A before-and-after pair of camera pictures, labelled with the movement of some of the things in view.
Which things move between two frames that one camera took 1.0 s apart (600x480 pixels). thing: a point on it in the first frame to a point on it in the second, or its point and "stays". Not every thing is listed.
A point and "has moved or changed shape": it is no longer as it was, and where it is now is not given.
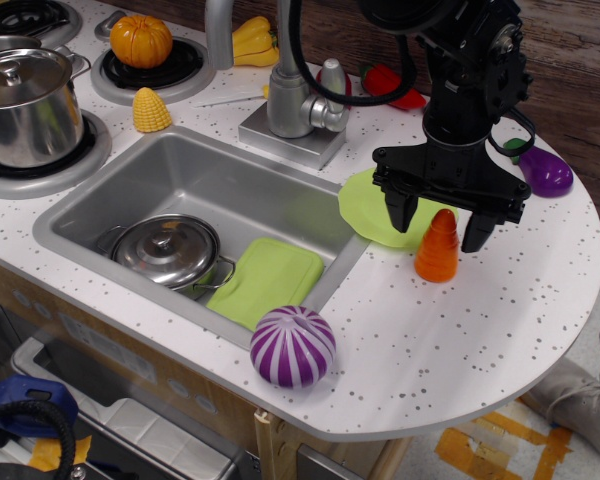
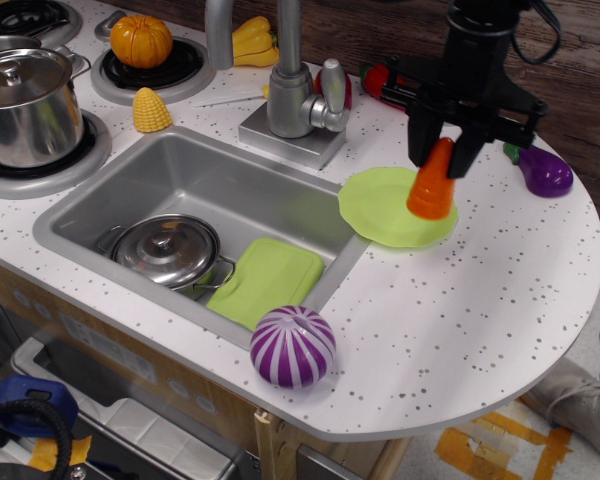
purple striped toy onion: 292,347 stays
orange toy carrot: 437,257 has moved or changed shape
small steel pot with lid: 175,252 stays
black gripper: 461,171 to 470,88
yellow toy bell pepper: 254,44 stays
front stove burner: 4,181 stays
